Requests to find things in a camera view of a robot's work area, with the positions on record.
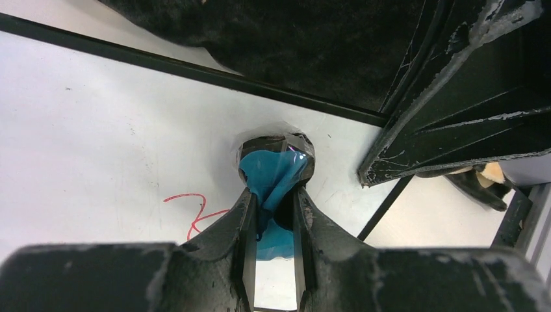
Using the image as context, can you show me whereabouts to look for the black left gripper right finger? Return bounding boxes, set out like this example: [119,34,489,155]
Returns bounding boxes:
[293,188,550,311]

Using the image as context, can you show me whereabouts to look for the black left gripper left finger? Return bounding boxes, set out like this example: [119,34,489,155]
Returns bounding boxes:
[1,189,257,311]

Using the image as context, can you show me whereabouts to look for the blue black eraser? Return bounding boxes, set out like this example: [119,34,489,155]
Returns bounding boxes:
[237,132,315,261]

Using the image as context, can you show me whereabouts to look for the white whiteboard black frame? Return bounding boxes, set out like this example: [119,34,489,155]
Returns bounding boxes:
[1,14,407,311]

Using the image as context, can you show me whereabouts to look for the black blanket cream flowers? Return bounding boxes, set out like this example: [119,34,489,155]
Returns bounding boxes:
[105,1,522,211]

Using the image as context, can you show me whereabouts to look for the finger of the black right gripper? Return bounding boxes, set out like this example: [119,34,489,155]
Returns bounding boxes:
[357,1,550,187]

